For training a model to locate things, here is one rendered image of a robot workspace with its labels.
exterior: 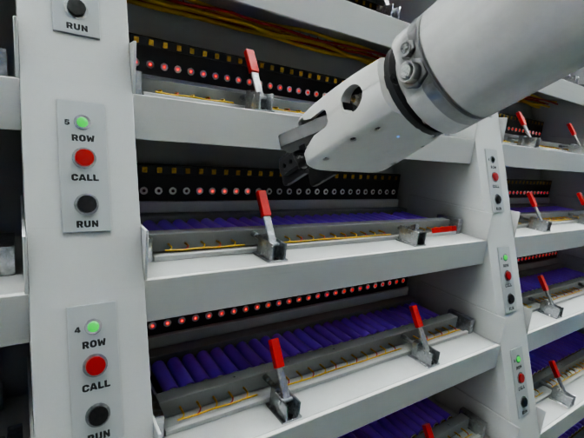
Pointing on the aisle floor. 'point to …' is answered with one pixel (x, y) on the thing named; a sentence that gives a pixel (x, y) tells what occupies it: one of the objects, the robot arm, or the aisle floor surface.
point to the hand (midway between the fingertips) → (307, 166)
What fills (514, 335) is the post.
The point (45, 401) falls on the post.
